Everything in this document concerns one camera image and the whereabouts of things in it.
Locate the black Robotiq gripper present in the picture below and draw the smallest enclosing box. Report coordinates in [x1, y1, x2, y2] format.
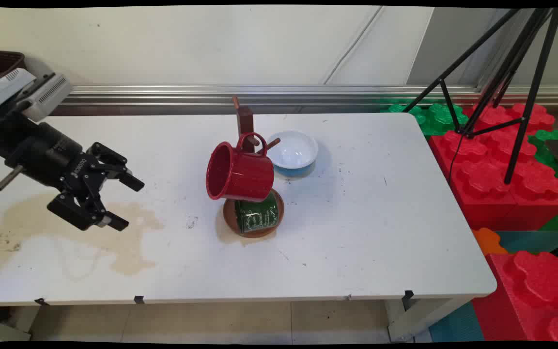
[0, 112, 145, 232]

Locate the red enamel mug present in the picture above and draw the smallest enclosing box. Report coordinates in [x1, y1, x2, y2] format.
[205, 132, 276, 203]

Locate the brown woven basket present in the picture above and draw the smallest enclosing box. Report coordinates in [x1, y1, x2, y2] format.
[0, 50, 27, 85]

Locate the brown wooden mug tree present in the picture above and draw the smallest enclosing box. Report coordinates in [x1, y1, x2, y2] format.
[223, 95, 285, 239]

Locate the green enamel mug white print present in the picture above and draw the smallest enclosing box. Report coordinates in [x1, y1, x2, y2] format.
[234, 190, 279, 234]

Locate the white table leg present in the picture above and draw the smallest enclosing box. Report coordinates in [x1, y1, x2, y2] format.
[385, 297, 473, 343]
[0, 305, 40, 343]

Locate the white bowl blue outside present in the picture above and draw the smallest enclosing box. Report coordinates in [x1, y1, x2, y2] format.
[265, 130, 319, 178]

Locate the green foam block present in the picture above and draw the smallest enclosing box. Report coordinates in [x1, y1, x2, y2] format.
[528, 128, 558, 231]
[381, 101, 468, 136]

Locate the teal foam floor mat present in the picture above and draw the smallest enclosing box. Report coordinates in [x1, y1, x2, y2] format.
[428, 301, 485, 343]

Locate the orange foam block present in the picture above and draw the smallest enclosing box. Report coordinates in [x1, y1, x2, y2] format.
[472, 228, 508, 256]

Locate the teal foam block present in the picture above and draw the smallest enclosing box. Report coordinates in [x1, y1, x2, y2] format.
[495, 230, 558, 254]

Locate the black tripod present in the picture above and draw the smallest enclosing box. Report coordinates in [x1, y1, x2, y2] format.
[402, 7, 558, 186]

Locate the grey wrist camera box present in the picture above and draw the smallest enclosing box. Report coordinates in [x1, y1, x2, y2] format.
[21, 73, 73, 123]

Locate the aluminium wall rail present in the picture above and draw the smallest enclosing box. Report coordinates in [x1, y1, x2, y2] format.
[61, 85, 558, 107]

